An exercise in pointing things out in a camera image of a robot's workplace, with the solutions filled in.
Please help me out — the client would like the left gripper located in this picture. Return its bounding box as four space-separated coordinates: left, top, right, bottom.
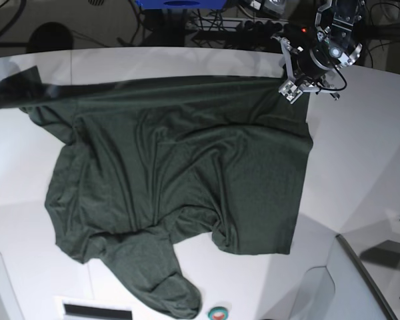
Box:
291 46 341 100

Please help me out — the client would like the dark green t-shirt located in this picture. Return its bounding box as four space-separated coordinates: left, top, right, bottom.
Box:
0 67 313 319

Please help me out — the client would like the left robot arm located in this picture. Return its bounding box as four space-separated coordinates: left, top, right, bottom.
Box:
285 1 366 103

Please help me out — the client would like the grey power strip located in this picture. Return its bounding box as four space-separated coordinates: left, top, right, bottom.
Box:
235 19 313 35

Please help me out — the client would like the blue box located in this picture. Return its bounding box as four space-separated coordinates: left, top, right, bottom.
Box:
135 0 226 9

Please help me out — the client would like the grey monitor edge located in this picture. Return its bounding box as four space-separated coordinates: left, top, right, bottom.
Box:
337 234 400 319

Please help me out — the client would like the red green emergency button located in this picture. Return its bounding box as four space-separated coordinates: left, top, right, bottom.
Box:
207 307 229 320

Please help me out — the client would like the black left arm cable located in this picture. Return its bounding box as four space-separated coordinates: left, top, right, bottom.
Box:
319 66 349 93

